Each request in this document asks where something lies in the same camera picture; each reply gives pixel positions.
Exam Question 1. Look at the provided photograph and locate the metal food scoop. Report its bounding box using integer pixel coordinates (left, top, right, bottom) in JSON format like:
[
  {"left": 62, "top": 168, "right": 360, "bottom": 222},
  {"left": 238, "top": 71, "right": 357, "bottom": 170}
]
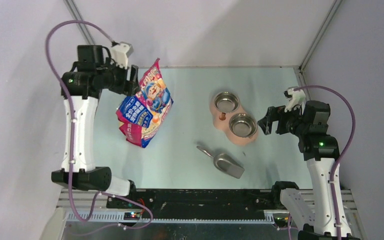
[{"left": 196, "top": 146, "right": 245, "bottom": 179}]

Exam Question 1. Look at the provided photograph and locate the near steel bowl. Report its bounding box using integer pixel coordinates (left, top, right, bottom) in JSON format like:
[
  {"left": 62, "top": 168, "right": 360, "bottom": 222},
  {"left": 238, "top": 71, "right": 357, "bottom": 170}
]
[{"left": 228, "top": 113, "right": 258, "bottom": 138}]

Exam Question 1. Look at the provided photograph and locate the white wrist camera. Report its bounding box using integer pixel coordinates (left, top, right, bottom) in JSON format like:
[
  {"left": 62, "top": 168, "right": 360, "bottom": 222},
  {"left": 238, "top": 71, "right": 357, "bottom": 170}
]
[
  {"left": 109, "top": 41, "right": 134, "bottom": 70},
  {"left": 283, "top": 86, "right": 307, "bottom": 113}
]

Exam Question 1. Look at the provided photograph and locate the pink double pet feeder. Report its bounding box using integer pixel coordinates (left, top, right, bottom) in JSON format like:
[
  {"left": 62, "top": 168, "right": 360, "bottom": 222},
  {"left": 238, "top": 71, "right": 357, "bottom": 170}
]
[{"left": 209, "top": 91, "right": 258, "bottom": 146}]

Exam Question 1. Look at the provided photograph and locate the far steel bowl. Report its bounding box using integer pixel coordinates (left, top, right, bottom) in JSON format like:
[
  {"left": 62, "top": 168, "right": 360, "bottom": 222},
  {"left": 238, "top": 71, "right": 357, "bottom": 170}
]
[{"left": 213, "top": 91, "right": 240, "bottom": 113}]

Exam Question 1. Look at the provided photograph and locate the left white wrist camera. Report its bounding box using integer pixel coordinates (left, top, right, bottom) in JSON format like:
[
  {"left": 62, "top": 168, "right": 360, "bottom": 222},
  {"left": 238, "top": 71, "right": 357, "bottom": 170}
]
[{"left": 109, "top": 41, "right": 134, "bottom": 70}]

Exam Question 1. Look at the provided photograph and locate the colourful pet food bag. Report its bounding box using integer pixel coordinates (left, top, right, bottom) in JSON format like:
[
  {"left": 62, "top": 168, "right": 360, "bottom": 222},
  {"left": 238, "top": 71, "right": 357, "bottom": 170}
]
[{"left": 115, "top": 58, "right": 174, "bottom": 148}]

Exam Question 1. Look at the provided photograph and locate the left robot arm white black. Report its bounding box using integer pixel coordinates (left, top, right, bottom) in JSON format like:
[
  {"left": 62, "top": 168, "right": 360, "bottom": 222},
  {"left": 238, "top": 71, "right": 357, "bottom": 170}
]
[{"left": 51, "top": 42, "right": 139, "bottom": 208}]

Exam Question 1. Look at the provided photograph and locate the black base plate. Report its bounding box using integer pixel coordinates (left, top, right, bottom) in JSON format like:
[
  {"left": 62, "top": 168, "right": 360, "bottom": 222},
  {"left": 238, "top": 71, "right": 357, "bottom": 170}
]
[{"left": 106, "top": 188, "right": 289, "bottom": 220}]

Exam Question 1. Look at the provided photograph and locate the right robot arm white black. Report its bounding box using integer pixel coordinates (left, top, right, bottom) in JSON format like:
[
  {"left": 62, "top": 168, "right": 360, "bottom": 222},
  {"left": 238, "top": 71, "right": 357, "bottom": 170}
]
[{"left": 257, "top": 100, "right": 355, "bottom": 240}]

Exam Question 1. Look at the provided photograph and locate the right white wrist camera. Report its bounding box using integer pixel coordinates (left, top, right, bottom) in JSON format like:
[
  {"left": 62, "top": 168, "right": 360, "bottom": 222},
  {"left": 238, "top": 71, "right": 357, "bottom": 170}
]
[{"left": 283, "top": 86, "right": 307, "bottom": 113}]

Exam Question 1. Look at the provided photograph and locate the aluminium frame rail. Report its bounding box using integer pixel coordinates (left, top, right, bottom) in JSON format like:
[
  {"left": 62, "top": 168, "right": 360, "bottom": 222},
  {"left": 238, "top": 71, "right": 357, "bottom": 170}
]
[{"left": 56, "top": 188, "right": 362, "bottom": 226}]

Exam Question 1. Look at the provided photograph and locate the steel bowl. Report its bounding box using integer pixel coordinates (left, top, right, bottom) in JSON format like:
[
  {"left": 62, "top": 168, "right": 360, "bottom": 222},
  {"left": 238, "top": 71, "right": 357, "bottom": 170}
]
[
  {"left": 213, "top": 91, "right": 240, "bottom": 113},
  {"left": 228, "top": 113, "right": 258, "bottom": 138}
]

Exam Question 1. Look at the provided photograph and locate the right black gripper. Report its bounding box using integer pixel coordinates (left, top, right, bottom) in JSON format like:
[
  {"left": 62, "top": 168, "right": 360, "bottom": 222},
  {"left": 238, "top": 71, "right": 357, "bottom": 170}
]
[{"left": 257, "top": 101, "right": 309, "bottom": 138}]

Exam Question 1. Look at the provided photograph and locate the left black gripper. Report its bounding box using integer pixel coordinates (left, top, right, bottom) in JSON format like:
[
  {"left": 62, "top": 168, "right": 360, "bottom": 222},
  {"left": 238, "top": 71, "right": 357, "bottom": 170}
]
[{"left": 97, "top": 57, "right": 141, "bottom": 97}]

